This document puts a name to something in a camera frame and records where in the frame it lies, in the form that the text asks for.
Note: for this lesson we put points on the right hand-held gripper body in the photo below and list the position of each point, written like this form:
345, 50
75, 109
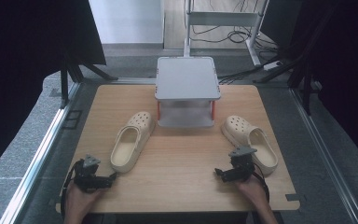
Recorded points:
240, 166

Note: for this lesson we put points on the black tripod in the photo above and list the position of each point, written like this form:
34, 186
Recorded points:
74, 71

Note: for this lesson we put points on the black curtain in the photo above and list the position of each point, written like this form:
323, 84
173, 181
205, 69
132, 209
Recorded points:
345, 62
21, 62

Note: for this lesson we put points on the aluminium rail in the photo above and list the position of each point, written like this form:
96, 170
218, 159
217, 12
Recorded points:
326, 155
37, 155

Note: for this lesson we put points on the grey two-tier shoe rack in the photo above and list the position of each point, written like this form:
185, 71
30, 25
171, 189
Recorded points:
186, 81

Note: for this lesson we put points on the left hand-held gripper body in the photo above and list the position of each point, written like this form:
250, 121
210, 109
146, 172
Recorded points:
87, 179

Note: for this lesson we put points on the black stand legs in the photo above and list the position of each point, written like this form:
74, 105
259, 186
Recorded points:
301, 77

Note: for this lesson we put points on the white metal stand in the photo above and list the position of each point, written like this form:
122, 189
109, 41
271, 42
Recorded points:
220, 18

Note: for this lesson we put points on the white power strip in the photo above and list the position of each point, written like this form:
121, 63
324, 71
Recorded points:
272, 65

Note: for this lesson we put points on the person's left hand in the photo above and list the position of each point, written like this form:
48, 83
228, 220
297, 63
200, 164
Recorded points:
79, 199

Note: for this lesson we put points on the cream clog shoe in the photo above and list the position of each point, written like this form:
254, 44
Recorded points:
250, 141
132, 143

